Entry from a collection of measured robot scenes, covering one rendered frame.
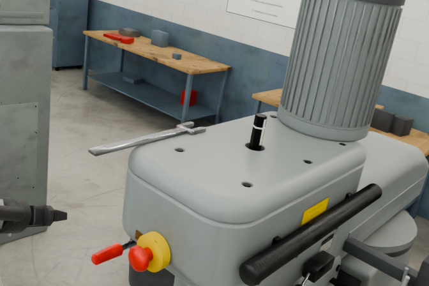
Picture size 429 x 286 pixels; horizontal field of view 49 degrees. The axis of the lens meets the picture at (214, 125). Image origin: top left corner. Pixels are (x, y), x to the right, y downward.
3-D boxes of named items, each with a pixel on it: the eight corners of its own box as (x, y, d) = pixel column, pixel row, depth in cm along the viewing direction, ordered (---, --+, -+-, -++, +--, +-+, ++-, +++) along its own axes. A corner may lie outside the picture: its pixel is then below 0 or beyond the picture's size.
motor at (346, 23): (341, 149, 92) (387, -21, 81) (258, 116, 103) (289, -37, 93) (381, 131, 107) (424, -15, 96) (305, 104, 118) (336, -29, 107)
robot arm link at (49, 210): (15, 237, 129) (-17, 237, 118) (16, 201, 131) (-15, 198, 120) (55, 234, 126) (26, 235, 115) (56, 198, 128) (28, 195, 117)
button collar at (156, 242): (159, 279, 72) (163, 246, 70) (133, 260, 76) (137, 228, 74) (168, 274, 74) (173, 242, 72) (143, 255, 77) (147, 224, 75)
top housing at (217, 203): (217, 311, 68) (235, 214, 63) (105, 227, 83) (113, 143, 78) (357, 212, 103) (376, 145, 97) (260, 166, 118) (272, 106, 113)
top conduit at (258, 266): (255, 292, 67) (259, 271, 65) (232, 276, 69) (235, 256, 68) (380, 201, 100) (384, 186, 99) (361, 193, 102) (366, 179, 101)
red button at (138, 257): (140, 279, 70) (143, 256, 69) (123, 265, 73) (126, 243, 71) (157, 270, 73) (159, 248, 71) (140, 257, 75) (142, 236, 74)
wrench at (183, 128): (99, 159, 72) (99, 154, 71) (83, 150, 74) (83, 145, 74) (205, 131, 90) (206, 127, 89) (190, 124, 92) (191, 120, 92)
